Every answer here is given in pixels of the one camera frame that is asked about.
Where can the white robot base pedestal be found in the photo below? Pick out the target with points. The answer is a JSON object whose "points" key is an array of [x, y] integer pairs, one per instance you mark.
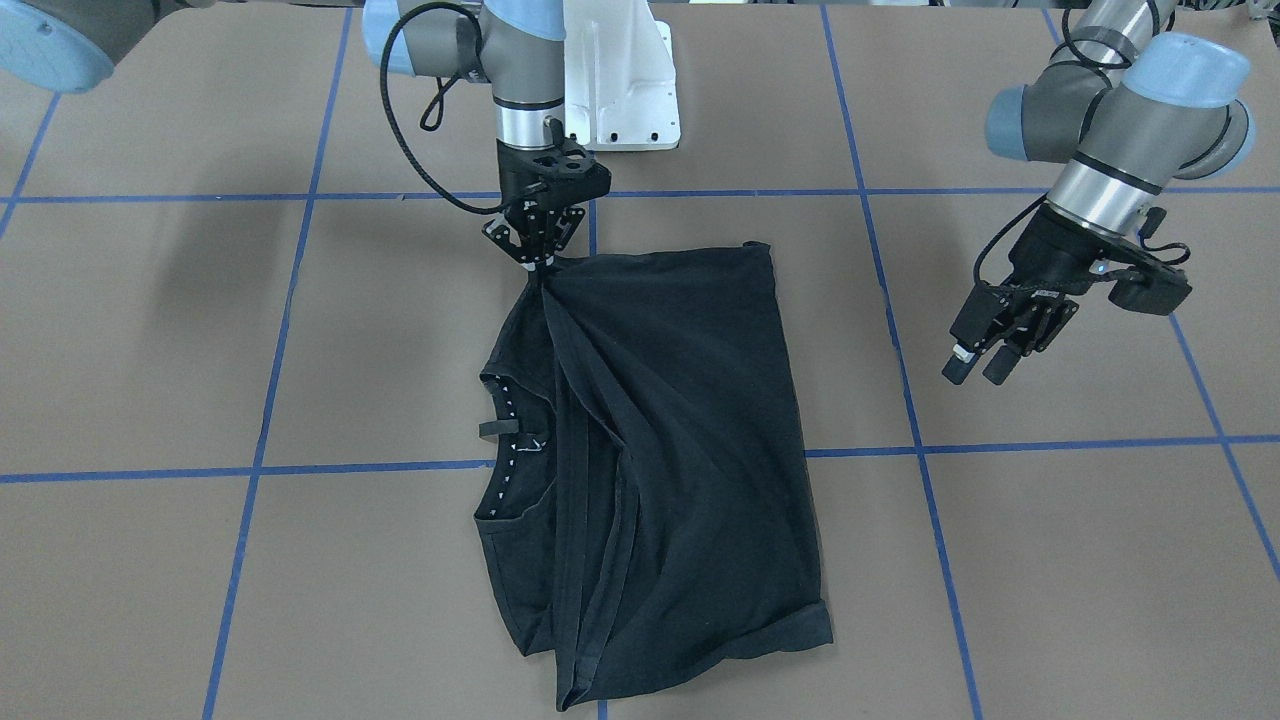
{"points": [[621, 79]]}

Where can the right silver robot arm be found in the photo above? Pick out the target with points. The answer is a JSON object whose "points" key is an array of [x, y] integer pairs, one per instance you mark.
{"points": [[516, 48]]}

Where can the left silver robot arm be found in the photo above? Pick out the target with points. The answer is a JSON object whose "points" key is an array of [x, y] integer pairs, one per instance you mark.
{"points": [[1125, 105]]}

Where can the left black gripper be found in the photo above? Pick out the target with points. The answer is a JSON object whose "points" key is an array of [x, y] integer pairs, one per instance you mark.
{"points": [[1050, 249]]}

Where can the black graphic t-shirt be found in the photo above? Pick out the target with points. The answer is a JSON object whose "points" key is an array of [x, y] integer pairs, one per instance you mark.
{"points": [[649, 513]]}

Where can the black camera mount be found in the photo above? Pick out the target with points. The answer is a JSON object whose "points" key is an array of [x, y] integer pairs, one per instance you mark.
{"points": [[1152, 289]]}

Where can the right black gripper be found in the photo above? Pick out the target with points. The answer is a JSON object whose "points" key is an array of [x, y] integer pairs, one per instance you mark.
{"points": [[514, 186]]}

